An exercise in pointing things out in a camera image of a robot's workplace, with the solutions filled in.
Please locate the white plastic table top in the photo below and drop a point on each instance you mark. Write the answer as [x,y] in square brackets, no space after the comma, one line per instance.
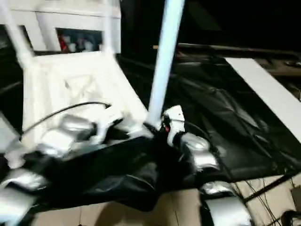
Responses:
[70,84]

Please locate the white plastic table leg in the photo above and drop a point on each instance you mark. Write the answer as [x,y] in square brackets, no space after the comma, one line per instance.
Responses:
[16,33]
[164,61]
[7,136]
[107,26]

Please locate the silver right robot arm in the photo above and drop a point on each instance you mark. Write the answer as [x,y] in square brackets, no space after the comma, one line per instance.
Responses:
[202,155]

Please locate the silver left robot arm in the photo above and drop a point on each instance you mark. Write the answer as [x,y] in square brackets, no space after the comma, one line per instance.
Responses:
[51,146]

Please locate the black plastic mat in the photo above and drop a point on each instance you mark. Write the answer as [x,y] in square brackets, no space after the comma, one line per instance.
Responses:
[235,127]

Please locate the white flat panel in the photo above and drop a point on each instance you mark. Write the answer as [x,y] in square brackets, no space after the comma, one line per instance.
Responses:
[268,89]

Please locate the white glass-door cabinet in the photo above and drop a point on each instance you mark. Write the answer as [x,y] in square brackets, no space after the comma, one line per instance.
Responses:
[70,23]

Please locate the black stand leg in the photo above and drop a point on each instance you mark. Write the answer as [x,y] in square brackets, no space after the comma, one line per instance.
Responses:
[268,187]

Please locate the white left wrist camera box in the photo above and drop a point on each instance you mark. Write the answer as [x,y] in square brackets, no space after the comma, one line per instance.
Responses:
[110,123]

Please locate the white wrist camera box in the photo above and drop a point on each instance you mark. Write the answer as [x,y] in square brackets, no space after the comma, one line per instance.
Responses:
[175,120]
[110,123]

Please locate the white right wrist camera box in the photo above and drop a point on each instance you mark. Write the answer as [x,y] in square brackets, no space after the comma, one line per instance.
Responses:
[175,120]

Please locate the dark horizontal rail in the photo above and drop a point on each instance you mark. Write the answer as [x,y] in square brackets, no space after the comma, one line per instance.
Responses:
[240,49]

